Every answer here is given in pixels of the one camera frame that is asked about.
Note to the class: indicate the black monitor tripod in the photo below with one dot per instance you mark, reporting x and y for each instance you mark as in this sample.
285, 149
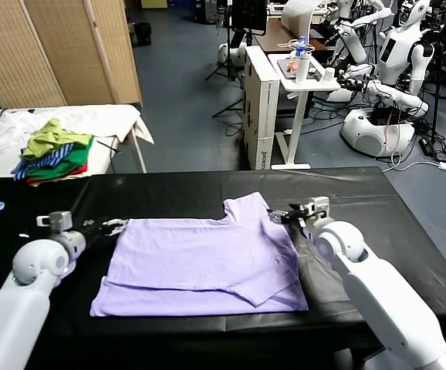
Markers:
230, 109

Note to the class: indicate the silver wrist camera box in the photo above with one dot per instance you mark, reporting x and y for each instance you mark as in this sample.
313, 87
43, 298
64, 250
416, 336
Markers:
59, 220
319, 206

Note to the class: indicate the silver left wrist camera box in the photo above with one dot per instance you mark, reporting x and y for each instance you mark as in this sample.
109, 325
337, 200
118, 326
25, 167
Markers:
59, 220

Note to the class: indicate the bamboo folding screen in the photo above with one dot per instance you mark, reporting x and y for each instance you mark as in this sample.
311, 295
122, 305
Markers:
53, 50

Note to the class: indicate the lavender t-shirt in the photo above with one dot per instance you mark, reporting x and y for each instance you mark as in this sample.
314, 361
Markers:
200, 262

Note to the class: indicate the lime green garment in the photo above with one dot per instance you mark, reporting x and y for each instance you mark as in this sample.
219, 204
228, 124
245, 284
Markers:
46, 138

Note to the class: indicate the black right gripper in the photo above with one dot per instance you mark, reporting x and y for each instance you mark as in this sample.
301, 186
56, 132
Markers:
308, 220

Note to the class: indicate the beige garment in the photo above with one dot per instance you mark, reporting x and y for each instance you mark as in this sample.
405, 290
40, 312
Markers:
58, 179

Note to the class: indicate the white tablecloth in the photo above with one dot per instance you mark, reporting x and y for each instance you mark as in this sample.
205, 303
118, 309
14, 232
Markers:
103, 118

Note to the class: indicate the white humanoid robot raised arm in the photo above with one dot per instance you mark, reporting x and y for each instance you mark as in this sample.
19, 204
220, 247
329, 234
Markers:
352, 45

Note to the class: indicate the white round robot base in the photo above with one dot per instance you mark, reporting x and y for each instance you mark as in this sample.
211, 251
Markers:
230, 55

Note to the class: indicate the crumpled white garment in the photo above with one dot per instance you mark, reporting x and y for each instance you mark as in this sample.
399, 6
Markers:
11, 124

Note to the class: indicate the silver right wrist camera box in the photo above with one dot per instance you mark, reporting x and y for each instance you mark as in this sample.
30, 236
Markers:
319, 206

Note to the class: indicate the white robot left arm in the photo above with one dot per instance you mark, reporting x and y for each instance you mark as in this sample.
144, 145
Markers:
14, 300

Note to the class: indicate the white standing desk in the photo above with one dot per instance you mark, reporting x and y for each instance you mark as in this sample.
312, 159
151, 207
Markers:
297, 115

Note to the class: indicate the black vinyl table cover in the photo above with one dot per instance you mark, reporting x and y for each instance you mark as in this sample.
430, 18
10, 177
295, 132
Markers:
34, 192
362, 189

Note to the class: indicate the clear water bottle blue cap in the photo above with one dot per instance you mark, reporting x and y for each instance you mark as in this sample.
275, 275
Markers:
302, 44

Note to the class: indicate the brown wooden desk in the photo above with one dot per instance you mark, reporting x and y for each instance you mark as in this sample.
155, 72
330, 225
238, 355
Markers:
272, 35

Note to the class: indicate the white tumbler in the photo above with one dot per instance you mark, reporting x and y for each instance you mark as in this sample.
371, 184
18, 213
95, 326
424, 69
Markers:
301, 70

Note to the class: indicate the black pole stand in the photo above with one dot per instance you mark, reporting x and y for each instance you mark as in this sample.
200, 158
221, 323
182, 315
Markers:
437, 95

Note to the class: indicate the tall white cardboard box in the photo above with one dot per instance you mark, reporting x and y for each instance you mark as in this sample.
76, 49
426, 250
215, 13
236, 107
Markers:
262, 115

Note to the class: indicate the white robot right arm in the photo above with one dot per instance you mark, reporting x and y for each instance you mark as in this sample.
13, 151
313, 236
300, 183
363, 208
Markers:
381, 285

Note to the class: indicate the black monitor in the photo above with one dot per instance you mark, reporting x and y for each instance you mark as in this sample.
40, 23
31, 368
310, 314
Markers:
249, 14

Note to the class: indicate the black trash bin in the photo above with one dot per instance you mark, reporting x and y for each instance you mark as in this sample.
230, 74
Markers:
143, 35

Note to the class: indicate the small orange object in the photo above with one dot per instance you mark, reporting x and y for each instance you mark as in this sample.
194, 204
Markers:
292, 66

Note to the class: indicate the white curved panel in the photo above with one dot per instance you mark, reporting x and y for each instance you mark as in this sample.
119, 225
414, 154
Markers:
297, 18

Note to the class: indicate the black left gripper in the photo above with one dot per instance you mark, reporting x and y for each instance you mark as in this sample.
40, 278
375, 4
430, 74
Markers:
93, 234

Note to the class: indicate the white paper cup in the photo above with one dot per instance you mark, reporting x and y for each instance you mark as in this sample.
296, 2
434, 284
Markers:
328, 75

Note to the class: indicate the grey tablet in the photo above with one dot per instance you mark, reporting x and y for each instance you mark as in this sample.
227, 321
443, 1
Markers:
285, 67

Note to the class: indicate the black light stand tripod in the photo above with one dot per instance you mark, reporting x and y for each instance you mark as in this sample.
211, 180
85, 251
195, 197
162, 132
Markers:
228, 45

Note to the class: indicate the blue striped garment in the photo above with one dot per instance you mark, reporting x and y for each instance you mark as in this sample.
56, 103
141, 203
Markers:
48, 159

